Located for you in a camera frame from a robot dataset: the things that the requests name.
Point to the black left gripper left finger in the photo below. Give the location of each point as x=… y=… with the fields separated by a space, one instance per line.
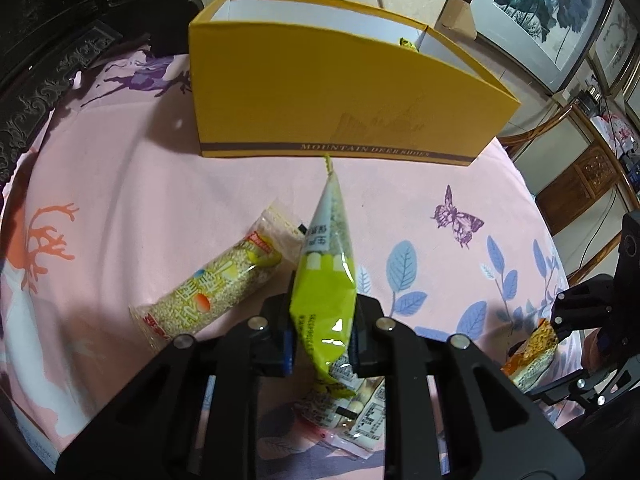
x=191 y=413

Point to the sesame bar clear packet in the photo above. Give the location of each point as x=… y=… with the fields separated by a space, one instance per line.
x=275 y=238

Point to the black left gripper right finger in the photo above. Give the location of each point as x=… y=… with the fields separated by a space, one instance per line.
x=450 y=412

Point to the cardboard frame corner protector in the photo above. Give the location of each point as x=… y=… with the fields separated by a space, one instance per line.
x=456 y=18

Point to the dark carved wooden cabinet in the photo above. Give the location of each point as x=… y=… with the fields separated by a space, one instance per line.
x=44 y=43

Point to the brown bread snack packet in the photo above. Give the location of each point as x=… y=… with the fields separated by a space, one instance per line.
x=533 y=357

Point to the yellow cardboard shoe box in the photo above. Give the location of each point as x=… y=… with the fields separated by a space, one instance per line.
x=338 y=78

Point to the clear egg ball snack bag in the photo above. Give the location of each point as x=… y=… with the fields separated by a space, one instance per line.
x=355 y=425

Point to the framed lotus ink painting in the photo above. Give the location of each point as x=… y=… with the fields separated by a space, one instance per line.
x=547 y=38

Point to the yellow green snack bar packet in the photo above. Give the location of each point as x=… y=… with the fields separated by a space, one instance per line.
x=324 y=292

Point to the wooden armchair grey cushion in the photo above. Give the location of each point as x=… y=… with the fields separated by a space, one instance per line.
x=593 y=175

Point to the pink floral tablecloth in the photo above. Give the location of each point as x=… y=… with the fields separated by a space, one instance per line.
x=114 y=206

